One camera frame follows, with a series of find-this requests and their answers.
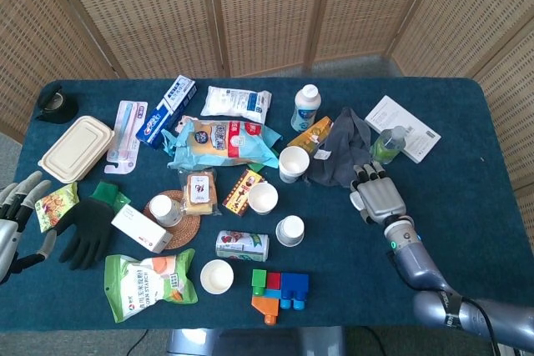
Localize black glove green cuff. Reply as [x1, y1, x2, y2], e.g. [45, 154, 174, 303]
[52, 180, 133, 272]

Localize black tape roll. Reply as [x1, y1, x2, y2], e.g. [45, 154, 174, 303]
[33, 84, 79, 125]

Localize beige lidded lunch box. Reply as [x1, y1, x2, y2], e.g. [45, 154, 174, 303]
[37, 115, 116, 185]

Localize orange toy block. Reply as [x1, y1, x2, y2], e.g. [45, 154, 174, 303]
[250, 295, 280, 326]

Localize green drink can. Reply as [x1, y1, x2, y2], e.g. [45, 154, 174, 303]
[215, 229, 270, 261]

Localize round woven rattan coaster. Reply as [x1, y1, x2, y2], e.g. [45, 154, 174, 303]
[143, 189, 202, 251]

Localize paper cup green fern print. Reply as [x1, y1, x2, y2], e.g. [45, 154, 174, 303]
[247, 182, 280, 216]

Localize blue toothpaste box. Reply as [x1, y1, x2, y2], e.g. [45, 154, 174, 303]
[135, 74, 198, 151]

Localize white cardboard carton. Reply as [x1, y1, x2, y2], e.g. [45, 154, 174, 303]
[110, 203, 174, 254]

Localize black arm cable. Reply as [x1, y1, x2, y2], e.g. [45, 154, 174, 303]
[458, 296, 501, 356]

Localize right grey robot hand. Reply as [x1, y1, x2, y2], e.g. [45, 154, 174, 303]
[349, 160, 408, 226]

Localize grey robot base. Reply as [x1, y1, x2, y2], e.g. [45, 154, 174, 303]
[165, 326, 348, 356]

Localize flat white box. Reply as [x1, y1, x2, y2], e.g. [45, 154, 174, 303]
[364, 95, 442, 164]

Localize woven folding screen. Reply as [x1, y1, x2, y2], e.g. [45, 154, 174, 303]
[0, 0, 534, 190]

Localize dark blue toy block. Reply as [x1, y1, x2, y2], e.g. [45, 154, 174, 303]
[280, 273, 310, 302]

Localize orange yellow packet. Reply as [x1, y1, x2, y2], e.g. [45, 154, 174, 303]
[286, 116, 335, 153]

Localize white yogurt drink bottle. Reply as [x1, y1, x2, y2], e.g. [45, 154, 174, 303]
[290, 83, 323, 133]

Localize grey cloth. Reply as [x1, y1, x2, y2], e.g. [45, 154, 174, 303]
[304, 107, 372, 189]

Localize black floor cable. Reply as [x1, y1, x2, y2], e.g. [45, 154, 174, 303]
[365, 326, 389, 356]
[128, 328, 150, 356]

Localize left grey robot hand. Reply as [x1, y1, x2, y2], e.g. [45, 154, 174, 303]
[0, 170, 58, 286]

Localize white powder bag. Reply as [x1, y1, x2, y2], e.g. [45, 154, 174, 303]
[199, 85, 273, 124]

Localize wrapped sponge cake slices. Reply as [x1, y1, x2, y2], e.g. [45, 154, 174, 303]
[178, 167, 220, 218]

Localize green toy block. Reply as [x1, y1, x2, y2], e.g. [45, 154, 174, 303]
[251, 268, 268, 295]

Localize clear bottle green liquid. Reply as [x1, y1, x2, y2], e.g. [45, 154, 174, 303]
[370, 125, 408, 165]

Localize red yellow small box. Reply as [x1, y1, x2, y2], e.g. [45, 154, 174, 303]
[221, 168, 264, 218]

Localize green corn starch bag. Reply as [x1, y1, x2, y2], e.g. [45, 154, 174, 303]
[103, 248, 199, 323]

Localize yellow green snack packet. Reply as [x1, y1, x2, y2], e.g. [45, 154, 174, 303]
[34, 182, 80, 233]

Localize light blue bread bag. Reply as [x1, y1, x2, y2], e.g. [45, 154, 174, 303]
[160, 118, 283, 170]

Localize light blue toy block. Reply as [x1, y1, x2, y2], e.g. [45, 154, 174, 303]
[262, 288, 308, 310]

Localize paper cup blue flower print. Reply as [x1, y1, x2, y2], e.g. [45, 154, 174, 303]
[275, 214, 305, 248]
[149, 195, 184, 228]
[199, 258, 234, 295]

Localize pink toothbrush blister pack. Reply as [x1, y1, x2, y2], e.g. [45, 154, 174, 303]
[103, 100, 149, 176]

